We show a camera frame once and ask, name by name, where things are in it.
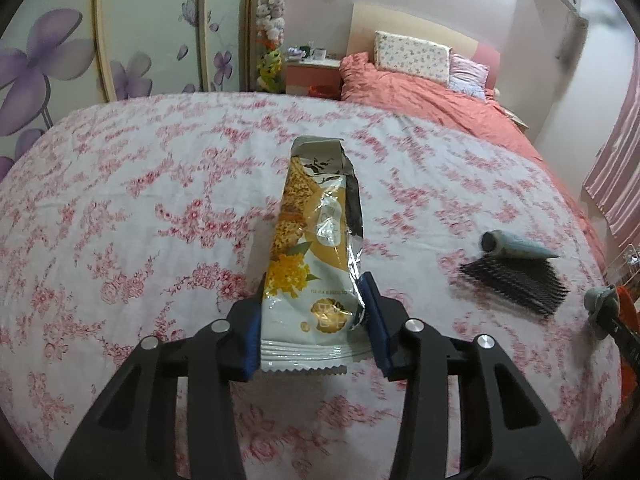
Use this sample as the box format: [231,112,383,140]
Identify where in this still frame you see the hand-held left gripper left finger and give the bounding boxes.
[54,272,266,480]

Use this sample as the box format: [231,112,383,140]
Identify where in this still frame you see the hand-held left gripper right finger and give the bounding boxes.
[357,271,584,480]

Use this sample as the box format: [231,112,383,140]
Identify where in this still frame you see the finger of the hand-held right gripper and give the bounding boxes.
[597,302,640,362]

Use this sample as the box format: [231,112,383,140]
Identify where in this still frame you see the grey sock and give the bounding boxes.
[583,286,622,340]

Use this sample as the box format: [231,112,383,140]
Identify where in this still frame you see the yellow snack wrapper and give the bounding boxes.
[259,135,368,376]

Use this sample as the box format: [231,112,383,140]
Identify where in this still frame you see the black mesh pad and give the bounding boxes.
[459,255,570,319]

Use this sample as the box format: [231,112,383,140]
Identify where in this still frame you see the grey-green tube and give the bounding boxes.
[480,230,562,262]

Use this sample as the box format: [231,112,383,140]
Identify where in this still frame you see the floral tablecloth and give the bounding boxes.
[0,91,627,480]

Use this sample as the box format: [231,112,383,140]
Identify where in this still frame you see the pink striped curtain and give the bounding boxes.
[582,39,640,247]

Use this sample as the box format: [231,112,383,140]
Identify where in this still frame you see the pink duvet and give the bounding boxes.
[339,52,617,281]

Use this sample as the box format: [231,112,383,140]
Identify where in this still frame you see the beige nightstand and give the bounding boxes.
[500,107,529,132]

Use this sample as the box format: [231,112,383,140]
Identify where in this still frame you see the pink and white nightstand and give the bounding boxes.
[285,57,344,99]

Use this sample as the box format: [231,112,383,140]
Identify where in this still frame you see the pink striped pillow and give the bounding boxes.
[447,52,491,101]

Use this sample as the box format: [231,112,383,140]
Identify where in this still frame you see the floral pillow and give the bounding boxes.
[374,30,453,86]

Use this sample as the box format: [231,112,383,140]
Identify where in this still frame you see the beige and pink headboard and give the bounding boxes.
[350,2,502,90]

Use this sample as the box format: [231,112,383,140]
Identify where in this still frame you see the hanging plush toys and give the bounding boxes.
[254,0,289,94]

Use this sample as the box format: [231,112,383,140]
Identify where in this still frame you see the wardrobe with purple flowers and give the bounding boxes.
[0,0,252,182]

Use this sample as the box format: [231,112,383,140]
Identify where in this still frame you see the white wire rack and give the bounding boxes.
[604,242,640,287]

